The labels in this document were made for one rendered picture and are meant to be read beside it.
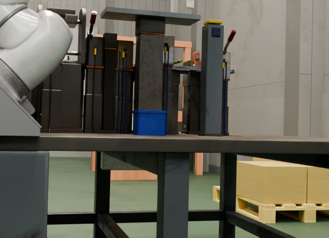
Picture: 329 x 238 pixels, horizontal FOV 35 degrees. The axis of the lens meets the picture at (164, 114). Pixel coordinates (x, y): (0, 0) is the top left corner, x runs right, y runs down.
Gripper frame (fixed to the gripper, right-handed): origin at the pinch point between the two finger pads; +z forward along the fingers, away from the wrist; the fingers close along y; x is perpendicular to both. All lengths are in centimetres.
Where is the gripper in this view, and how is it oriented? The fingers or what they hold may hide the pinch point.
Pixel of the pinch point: (181, 8)
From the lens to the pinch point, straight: 210.2
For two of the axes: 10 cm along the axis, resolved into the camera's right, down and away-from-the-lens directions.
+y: -4.3, 0.1, 9.0
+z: -0.2, 10.0, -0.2
